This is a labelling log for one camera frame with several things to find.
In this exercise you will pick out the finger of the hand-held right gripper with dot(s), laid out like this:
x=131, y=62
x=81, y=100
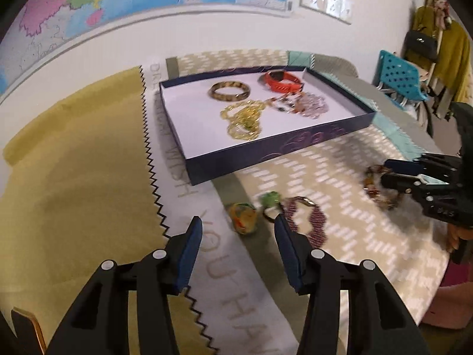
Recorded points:
x=399, y=183
x=414, y=164

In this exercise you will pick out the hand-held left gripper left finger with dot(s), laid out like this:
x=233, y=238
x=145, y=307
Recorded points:
x=188, y=253

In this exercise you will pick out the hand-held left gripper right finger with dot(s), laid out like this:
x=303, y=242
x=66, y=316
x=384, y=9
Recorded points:
x=288, y=255

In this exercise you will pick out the navy cardboard box tray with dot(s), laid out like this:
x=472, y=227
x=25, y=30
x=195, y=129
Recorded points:
x=192, y=118

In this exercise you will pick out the person's right hand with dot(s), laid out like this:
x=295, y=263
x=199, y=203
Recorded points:
x=453, y=238

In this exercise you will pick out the teal perforated plastic chair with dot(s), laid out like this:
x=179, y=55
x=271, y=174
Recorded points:
x=397, y=74

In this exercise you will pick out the pink box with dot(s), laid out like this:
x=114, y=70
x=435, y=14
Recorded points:
x=451, y=303

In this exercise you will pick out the mustard yellow cardigan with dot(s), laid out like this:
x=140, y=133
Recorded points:
x=456, y=55

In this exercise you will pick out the black handbag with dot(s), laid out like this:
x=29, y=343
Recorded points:
x=419, y=44

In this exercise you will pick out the orange wristwatch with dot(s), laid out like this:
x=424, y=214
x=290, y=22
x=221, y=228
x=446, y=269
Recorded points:
x=281, y=87

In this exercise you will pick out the pink fabric ornament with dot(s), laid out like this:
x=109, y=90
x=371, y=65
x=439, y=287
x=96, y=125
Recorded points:
x=441, y=13

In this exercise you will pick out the tortoiseshell bangle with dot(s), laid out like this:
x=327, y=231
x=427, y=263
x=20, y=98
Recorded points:
x=229, y=98

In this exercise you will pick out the dark board with wooden edge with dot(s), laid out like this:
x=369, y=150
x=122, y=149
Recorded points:
x=22, y=327

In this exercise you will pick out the large colourful wall map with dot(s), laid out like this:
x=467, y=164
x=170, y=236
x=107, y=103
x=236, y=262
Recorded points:
x=111, y=0

